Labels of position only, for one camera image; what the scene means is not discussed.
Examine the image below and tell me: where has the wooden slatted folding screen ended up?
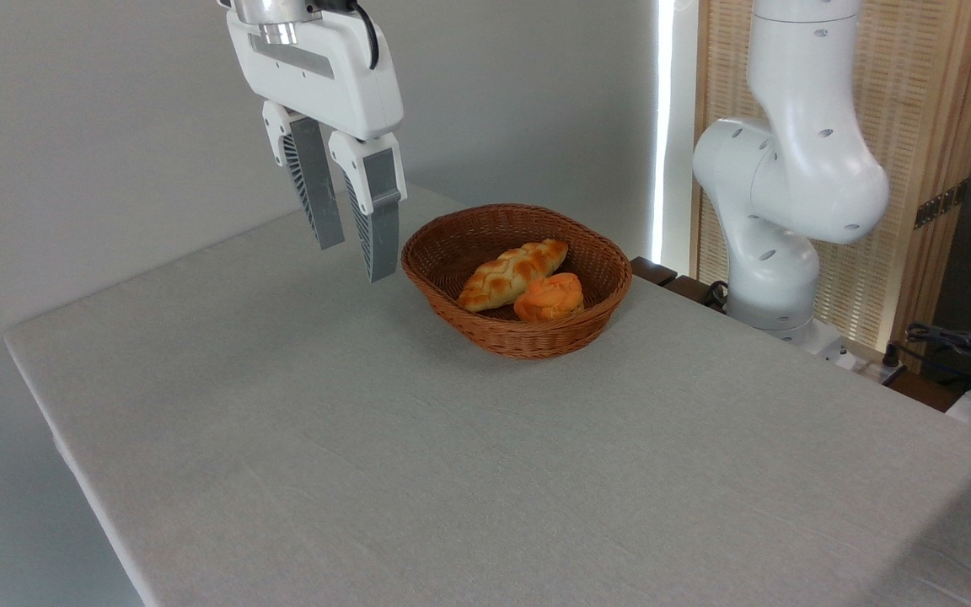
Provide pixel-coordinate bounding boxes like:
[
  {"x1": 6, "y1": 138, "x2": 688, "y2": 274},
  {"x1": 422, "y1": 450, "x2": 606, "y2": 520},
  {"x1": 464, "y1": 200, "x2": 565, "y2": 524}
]
[{"x1": 692, "y1": 0, "x2": 971, "y2": 372}]

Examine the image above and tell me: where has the round orange bread bun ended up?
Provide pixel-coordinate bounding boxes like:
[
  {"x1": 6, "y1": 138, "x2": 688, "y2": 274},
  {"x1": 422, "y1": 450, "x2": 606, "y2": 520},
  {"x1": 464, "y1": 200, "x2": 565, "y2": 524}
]
[{"x1": 513, "y1": 272, "x2": 585, "y2": 323}]

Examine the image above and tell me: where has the grey tablecloth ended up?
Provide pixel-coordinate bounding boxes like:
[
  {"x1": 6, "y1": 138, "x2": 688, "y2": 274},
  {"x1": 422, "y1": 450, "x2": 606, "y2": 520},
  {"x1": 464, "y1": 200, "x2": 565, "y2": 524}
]
[{"x1": 3, "y1": 184, "x2": 971, "y2": 607}]

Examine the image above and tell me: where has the brown wicker basket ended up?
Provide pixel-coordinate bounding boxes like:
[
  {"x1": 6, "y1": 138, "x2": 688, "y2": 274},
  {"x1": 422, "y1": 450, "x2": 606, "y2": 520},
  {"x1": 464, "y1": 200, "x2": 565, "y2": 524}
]
[{"x1": 401, "y1": 203, "x2": 633, "y2": 361}]

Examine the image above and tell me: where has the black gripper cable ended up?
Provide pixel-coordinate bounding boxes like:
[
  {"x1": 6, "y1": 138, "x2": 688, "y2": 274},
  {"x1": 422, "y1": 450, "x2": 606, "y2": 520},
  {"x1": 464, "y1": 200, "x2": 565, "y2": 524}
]
[{"x1": 330, "y1": 0, "x2": 380, "y2": 70}]

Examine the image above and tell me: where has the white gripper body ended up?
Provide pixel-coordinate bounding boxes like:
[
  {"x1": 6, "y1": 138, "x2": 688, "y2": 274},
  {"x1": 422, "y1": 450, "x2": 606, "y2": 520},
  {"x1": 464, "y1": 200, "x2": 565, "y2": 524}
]
[{"x1": 226, "y1": 8, "x2": 405, "y2": 142}]

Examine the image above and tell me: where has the dark metal screen hinge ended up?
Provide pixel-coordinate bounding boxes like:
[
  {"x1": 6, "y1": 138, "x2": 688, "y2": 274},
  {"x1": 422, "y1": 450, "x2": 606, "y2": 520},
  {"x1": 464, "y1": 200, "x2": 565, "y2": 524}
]
[{"x1": 914, "y1": 179, "x2": 969, "y2": 230}]

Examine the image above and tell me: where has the braided golden bread loaf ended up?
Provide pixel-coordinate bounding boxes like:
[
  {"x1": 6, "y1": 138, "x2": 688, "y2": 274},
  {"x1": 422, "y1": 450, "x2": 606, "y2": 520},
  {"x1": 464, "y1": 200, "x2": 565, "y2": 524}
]
[{"x1": 458, "y1": 239, "x2": 569, "y2": 314}]

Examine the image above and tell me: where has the black cable bundle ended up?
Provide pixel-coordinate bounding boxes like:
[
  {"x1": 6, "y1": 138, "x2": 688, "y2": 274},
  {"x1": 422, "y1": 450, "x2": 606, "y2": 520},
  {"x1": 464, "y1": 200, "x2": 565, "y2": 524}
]
[{"x1": 905, "y1": 323, "x2": 971, "y2": 397}]

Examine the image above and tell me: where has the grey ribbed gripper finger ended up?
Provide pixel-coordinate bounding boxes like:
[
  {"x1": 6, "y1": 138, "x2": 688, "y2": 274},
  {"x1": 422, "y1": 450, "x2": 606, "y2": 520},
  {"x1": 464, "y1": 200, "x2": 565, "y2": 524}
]
[
  {"x1": 329, "y1": 131, "x2": 408, "y2": 283},
  {"x1": 262, "y1": 100, "x2": 346, "y2": 251}
]

